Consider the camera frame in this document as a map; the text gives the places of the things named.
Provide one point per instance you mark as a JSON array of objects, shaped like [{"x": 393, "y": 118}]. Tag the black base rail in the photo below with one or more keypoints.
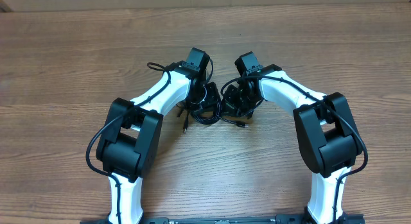
[{"x": 221, "y": 219}]

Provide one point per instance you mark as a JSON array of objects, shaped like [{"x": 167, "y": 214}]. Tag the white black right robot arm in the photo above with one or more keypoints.
[{"x": 327, "y": 136}]

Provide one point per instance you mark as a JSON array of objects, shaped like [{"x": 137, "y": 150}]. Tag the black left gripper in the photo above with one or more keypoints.
[{"x": 211, "y": 104}]

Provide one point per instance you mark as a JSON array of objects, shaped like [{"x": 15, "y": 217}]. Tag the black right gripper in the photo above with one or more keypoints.
[{"x": 232, "y": 102}]

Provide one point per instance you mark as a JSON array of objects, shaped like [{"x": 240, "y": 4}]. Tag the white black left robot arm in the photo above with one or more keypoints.
[{"x": 127, "y": 143}]

